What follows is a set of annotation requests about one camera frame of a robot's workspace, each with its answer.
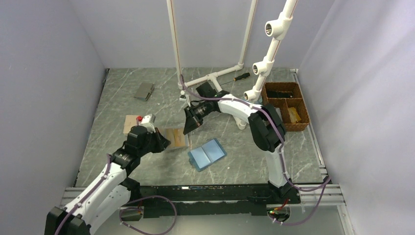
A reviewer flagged brown wicker basket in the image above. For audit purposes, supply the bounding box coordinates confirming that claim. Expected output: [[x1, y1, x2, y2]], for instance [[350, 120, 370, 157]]
[[261, 82, 310, 132]]

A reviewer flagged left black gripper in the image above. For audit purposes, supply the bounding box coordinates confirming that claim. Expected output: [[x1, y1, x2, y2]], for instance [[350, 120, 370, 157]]
[[138, 127, 170, 156]]

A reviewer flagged white pvc pipe frame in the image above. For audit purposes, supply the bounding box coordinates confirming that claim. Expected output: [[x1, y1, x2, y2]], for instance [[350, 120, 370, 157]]
[[166, 0, 258, 91]]

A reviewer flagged open blue card holder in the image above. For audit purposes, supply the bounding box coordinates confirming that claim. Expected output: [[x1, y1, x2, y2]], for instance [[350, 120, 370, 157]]
[[187, 138, 227, 172]]

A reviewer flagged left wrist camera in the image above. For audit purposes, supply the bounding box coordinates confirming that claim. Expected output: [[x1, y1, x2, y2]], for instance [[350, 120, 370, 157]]
[[136, 114, 156, 132]]

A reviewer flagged tan card holder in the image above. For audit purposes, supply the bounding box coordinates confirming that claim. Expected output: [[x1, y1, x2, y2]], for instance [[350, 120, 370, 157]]
[[123, 115, 142, 135]]

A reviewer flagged aluminium frame rail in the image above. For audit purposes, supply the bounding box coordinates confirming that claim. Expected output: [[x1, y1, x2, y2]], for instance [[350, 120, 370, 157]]
[[59, 179, 346, 226]]

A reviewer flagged black orange screwdriver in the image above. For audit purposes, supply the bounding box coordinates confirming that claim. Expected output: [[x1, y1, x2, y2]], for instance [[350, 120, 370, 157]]
[[220, 72, 251, 86]]

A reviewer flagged white pvc pipe post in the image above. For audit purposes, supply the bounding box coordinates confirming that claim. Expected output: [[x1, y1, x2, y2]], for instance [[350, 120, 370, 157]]
[[236, 0, 299, 131]]

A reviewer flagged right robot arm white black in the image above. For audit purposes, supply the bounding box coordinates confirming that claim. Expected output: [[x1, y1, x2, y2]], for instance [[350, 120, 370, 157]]
[[184, 94, 292, 203]]

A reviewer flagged grey card holder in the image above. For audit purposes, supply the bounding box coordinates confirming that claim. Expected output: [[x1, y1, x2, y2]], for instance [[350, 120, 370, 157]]
[[134, 82, 154, 101]]

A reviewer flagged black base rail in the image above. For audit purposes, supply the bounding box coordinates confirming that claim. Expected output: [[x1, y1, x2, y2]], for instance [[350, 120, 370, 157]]
[[121, 183, 300, 218]]

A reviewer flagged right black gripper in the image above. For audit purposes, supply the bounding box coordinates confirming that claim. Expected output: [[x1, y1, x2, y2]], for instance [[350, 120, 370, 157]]
[[183, 101, 210, 136]]

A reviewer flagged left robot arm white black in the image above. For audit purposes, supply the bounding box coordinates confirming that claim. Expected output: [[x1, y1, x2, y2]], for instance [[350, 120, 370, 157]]
[[44, 126, 171, 235]]

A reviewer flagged black item in basket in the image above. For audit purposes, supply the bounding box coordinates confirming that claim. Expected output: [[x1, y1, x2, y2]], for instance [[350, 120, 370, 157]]
[[266, 91, 294, 98]]

